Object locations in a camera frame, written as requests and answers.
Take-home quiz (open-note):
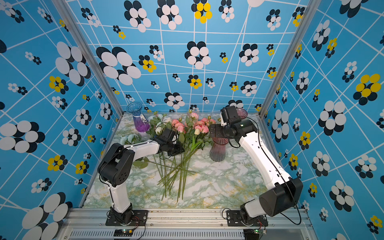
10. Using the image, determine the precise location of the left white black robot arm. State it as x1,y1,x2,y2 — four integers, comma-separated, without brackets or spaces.
98,129,184,226

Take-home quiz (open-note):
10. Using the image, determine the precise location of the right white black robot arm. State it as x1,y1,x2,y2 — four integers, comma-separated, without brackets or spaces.
209,119,303,226

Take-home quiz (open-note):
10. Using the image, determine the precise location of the rear pink grey glass vase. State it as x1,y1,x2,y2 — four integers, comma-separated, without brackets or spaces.
236,108,248,119

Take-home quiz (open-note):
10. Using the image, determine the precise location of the pink grey glass vase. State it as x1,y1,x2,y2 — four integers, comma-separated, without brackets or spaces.
210,138,229,162
236,108,248,119

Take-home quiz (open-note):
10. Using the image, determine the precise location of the front pink grey glass vase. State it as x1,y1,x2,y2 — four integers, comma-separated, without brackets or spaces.
210,138,229,162

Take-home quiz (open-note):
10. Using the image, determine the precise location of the pile of artificial flowers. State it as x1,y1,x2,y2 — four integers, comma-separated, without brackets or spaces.
134,112,216,202

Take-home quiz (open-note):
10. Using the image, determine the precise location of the blue purple glass vase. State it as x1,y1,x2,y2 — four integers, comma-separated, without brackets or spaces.
127,102,150,133

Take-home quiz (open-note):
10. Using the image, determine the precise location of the right controller circuit board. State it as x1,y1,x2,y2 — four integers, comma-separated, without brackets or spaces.
243,229,267,240

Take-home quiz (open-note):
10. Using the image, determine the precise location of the controller circuit board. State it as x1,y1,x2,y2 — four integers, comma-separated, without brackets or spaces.
243,229,267,240
114,229,134,237

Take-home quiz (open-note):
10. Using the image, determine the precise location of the left controller circuit board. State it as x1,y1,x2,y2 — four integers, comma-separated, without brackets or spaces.
114,229,134,237

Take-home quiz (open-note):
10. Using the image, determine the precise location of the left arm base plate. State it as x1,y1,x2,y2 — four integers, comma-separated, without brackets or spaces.
105,209,149,227

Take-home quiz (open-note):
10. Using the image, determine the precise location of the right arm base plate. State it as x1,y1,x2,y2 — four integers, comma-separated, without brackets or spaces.
222,209,269,228

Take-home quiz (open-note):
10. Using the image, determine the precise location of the aluminium front rail frame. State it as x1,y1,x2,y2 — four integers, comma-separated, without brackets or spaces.
57,209,317,240

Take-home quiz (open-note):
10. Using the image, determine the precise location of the right corner aluminium post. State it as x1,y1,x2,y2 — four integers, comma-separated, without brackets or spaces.
259,0,321,118

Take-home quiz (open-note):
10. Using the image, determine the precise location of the corner aluminium post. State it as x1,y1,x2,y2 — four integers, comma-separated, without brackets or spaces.
53,1,124,118
259,0,321,118

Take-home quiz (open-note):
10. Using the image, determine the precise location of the left corner aluminium post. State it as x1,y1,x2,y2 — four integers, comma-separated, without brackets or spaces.
53,1,124,118

